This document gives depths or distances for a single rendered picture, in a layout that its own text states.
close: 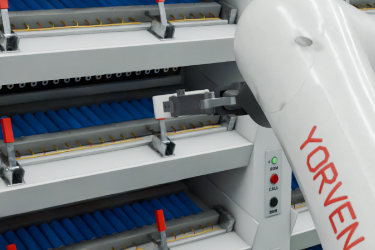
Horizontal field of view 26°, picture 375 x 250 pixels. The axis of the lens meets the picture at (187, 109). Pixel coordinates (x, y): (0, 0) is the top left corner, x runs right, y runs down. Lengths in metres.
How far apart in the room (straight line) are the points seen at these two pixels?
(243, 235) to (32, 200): 0.45
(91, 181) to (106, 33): 0.23
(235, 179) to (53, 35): 0.46
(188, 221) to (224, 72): 0.27
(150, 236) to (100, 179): 0.19
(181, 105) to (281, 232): 0.59
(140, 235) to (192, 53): 0.32
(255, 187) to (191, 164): 0.15
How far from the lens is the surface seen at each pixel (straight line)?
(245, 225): 1.47
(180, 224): 1.43
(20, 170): 1.18
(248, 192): 1.45
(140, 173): 1.28
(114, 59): 1.22
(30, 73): 1.16
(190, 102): 0.96
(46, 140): 1.25
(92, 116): 1.34
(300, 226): 1.57
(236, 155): 1.40
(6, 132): 1.18
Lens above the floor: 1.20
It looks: 11 degrees down
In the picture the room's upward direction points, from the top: straight up
